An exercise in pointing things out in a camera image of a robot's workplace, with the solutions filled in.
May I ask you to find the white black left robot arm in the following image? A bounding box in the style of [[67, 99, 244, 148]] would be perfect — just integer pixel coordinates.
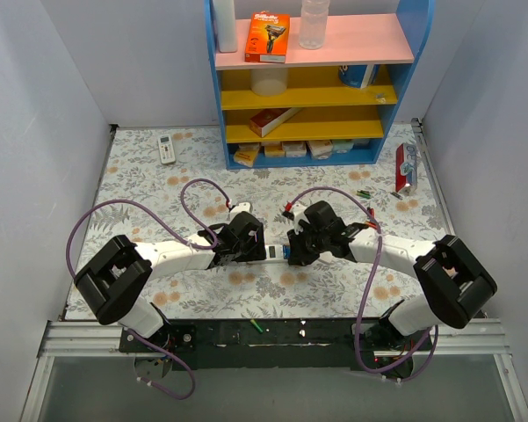
[[74, 211, 266, 352]]

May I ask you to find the white battery cover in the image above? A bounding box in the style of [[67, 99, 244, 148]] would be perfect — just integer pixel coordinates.
[[319, 254, 333, 265]]

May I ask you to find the blue shelf unit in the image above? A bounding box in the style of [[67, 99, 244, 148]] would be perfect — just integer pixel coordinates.
[[204, 1, 435, 171]]

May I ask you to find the clear plastic bottle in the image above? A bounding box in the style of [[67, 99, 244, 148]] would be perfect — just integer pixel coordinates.
[[299, 0, 330, 49]]

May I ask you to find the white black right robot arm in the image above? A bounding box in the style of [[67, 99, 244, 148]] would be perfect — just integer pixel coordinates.
[[283, 201, 497, 350]]

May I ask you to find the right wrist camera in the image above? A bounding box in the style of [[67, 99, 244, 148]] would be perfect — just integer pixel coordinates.
[[283, 202, 309, 234]]

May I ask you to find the aluminium frame rail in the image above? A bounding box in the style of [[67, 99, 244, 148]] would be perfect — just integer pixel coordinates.
[[38, 320, 128, 358]]

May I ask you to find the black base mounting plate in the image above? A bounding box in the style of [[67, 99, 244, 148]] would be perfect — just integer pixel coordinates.
[[118, 316, 436, 373]]

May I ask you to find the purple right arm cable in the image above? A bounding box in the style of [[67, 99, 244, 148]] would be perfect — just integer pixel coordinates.
[[289, 186, 440, 383]]

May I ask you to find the red toothpaste box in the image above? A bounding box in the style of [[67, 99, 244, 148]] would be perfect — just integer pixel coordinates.
[[395, 143, 418, 195]]

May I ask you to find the orange razor box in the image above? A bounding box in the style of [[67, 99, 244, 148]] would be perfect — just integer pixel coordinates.
[[244, 11, 291, 64]]

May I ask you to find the tissue pack green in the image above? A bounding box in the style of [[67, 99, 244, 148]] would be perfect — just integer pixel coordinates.
[[331, 139, 354, 154]]

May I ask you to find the white bottle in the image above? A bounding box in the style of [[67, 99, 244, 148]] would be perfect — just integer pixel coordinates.
[[213, 0, 238, 53]]

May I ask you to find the yellow red small box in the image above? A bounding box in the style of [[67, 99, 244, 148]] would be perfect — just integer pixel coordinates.
[[233, 143, 261, 168]]

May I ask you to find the white translucent cup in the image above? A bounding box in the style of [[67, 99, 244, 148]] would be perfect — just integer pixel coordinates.
[[250, 68, 288, 97]]

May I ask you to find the white air conditioner remote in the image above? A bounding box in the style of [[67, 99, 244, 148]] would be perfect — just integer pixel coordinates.
[[158, 136, 176, 165]]

